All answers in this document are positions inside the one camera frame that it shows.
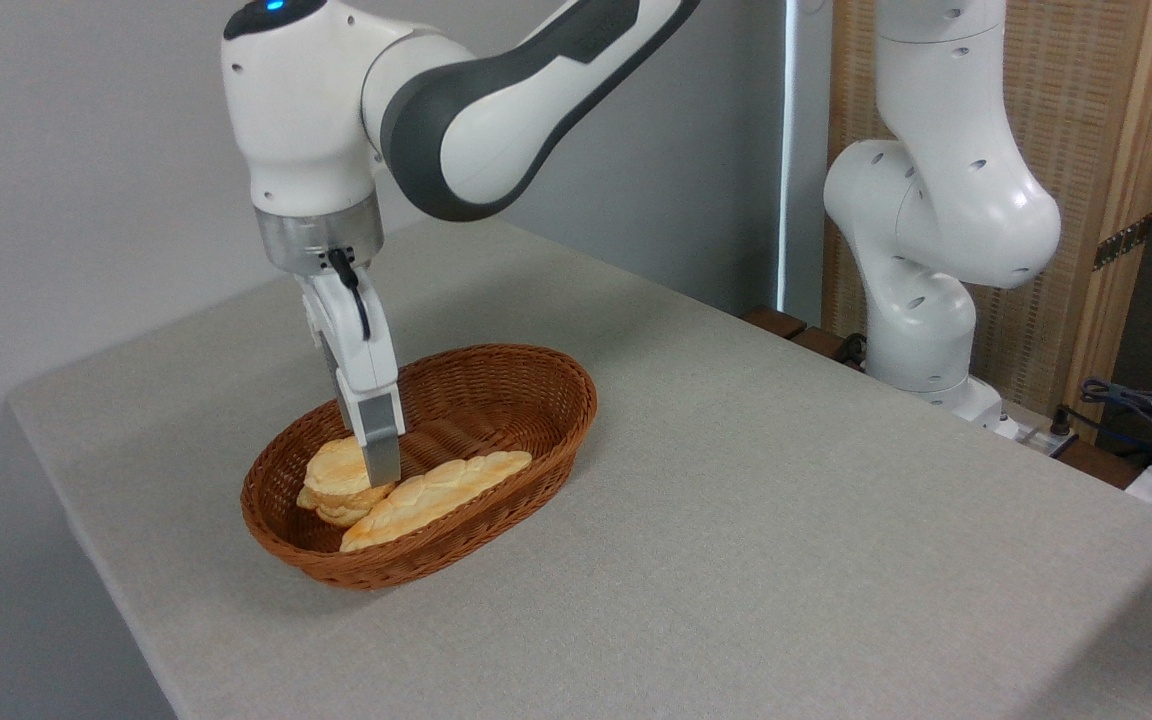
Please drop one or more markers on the grey tablecloth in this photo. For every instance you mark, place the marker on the grey tablecloth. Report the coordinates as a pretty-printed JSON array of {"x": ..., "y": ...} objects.
[{"x": 786, "y": 550}]

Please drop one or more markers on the brown wooden base board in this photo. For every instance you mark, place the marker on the brown wooden base board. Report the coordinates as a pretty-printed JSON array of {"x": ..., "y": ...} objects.
[{"x": 776, "y": 322}]

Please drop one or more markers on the white vertical edge strip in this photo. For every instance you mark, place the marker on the white vertical edge strip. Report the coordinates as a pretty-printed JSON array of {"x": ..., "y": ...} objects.
[{"x": 787, "y": 150}]

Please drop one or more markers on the round bread roll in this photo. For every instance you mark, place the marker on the round bread roll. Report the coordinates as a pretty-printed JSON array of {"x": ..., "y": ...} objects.
[{"x": 336, "y": 470}]

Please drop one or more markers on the brown wicker oval basket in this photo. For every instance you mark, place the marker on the brown wicker oval basket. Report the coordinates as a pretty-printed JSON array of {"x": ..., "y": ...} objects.
[{"x": 526, "y": 400}]

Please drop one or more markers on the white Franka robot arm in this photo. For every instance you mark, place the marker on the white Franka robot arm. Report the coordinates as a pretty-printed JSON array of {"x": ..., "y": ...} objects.
[{"x": 936, "y": 200}]

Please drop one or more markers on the long braided bread loaf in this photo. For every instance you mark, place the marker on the long braided bread loaf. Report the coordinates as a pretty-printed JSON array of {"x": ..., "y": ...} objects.
[{"x": 426, "y": 500}]

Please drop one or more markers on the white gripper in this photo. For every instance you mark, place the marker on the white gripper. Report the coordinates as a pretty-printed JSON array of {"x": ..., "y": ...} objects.
[{"x": 351, "y": 335}]

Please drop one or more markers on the wooden woven folding screen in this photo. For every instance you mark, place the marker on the wooden woven folding screen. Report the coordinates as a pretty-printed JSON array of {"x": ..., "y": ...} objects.
[{"x": 1086, "y": 150}]

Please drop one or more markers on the black metal screen hinge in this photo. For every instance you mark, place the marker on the black metal screen hinge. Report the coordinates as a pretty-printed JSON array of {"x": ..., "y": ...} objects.
[{"x": 1123, "y": 242}]

